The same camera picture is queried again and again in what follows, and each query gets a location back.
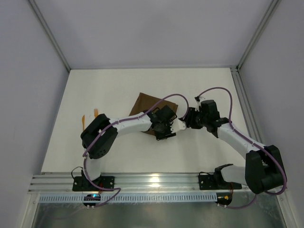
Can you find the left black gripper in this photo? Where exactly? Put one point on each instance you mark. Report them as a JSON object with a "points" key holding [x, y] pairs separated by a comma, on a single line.
{"points": [[165, 134]]}

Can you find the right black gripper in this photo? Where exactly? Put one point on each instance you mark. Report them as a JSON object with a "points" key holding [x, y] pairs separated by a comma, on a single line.
{"points": [[191, 118]]}

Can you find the brown cloth napkin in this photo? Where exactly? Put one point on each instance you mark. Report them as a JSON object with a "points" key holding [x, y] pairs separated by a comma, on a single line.
{"points": [[146, 103]]}

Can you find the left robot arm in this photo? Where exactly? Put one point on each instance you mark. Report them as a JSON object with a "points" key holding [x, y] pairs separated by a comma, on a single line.
{"points": [[99, 136]]}

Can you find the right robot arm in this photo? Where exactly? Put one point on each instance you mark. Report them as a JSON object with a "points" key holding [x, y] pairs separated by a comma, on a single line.
{"points": [[263, 170]]}

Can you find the orange plastic fork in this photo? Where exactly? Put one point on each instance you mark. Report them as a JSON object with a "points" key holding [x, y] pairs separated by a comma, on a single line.
{"points": [[96, 112]]}

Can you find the orange plastic knife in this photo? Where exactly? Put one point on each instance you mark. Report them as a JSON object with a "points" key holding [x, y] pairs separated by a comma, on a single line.
{"points": [[83, 122]]}

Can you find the right black connector board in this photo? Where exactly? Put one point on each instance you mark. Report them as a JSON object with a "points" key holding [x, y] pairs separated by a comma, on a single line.
{"points": [[223, 199]]}

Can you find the black connector board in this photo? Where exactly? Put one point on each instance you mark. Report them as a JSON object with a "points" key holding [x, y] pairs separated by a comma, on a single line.
{"points": [[223, 199], [90, 201]]}

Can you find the left black connector board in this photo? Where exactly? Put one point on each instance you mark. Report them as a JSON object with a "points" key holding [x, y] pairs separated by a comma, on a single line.
{"points": [[90, 201]]}

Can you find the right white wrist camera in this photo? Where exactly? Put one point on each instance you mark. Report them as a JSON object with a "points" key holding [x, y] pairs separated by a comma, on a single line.
{"points": [[199, 99]]}

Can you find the right side aluminium rail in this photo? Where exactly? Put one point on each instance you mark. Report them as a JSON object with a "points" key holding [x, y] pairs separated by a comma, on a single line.
{"points": [[250, 120]]}

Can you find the aluminium rail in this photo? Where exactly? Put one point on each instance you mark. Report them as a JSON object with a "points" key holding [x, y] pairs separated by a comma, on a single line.
{"points": [[128, 182], [250, 120]]}

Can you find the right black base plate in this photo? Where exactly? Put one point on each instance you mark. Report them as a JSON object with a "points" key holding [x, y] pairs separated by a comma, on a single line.
{"points": [[214, 181]]}

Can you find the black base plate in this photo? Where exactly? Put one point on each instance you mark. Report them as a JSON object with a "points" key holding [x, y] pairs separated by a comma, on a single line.
{"points": [[214, 181], [82, 184]]}

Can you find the front aluminium rail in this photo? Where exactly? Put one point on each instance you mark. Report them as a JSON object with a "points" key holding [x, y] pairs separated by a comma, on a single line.
{"points": [[128, 182]]}

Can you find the slotted cable duct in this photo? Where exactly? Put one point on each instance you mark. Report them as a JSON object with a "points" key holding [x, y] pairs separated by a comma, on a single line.
{"points": [[132, 197]]}

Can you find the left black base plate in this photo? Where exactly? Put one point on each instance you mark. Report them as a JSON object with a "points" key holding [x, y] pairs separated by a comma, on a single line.
{"points": [[82, 184]]}

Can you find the right corner aluminium post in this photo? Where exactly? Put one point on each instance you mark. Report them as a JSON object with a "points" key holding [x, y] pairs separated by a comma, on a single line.
{"points": [[271, 9]]}

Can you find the corner aluminium post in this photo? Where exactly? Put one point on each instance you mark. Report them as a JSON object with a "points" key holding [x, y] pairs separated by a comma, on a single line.
{"points": [[40, 17], [271, 9]]}

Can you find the left corner aluminium post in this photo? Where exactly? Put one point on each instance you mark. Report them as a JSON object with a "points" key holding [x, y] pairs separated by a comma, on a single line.
{"points": [[40, 17]]}

